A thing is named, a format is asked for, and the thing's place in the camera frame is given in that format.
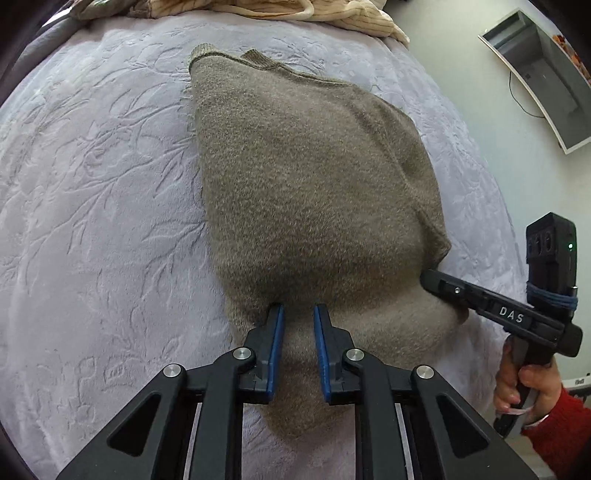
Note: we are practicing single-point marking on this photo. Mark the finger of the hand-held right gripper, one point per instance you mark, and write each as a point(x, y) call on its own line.
point(452, 290)

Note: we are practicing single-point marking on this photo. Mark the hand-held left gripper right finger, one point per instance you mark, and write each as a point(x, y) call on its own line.
point(322, 350)

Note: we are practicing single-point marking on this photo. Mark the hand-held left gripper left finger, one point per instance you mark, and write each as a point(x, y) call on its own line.
point(278, 350)

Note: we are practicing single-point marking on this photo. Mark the brown knit sweater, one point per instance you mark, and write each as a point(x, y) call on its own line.
point(314, 184)

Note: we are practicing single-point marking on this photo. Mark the person's right forearm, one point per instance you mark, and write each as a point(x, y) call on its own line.
point(563, 434)

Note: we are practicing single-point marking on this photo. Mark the person's right hand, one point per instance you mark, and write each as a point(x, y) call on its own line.
point(545, 383)

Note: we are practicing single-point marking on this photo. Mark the curved white monitor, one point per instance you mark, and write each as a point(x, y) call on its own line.
point(545, 69)

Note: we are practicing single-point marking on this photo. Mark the lavender embossed blanket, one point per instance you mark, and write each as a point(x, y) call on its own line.
point(92, 207)

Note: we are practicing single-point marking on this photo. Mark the cream striped garment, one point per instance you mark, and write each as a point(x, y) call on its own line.
point(360, 18)

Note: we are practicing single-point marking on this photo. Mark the grey-brown crumpled garment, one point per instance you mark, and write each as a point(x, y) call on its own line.
point(106, 7)

